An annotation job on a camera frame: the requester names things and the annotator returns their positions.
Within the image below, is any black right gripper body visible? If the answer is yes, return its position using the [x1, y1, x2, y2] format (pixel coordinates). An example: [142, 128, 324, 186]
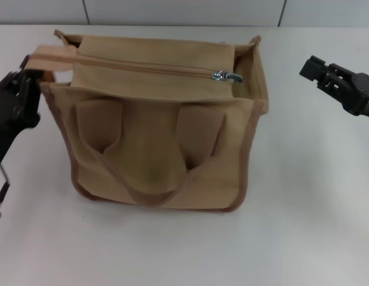
[350, 72, 369, 120]

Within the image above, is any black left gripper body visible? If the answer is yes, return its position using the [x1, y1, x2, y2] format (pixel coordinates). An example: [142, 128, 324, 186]
[0, 72, 42, 176]

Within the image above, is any silver metal zipper pull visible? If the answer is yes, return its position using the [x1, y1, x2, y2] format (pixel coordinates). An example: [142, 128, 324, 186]
[211, 70, 243, 85]

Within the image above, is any khaki canvas food bag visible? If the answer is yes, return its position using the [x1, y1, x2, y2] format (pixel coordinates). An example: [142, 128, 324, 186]
[26, 28, 270, 214]

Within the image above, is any left gripper cable with plug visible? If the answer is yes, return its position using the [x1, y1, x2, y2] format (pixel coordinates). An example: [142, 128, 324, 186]
[0, 162, 11, 222]

